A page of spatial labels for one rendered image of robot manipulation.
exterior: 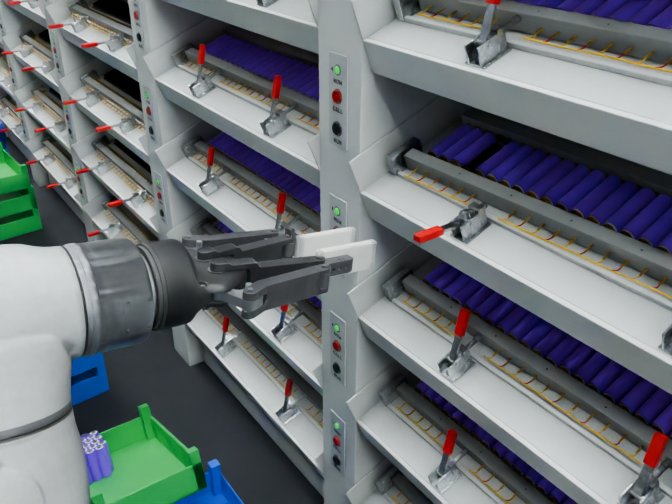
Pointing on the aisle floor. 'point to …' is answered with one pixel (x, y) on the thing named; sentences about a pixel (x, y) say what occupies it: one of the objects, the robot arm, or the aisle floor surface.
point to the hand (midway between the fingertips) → (336, 252)
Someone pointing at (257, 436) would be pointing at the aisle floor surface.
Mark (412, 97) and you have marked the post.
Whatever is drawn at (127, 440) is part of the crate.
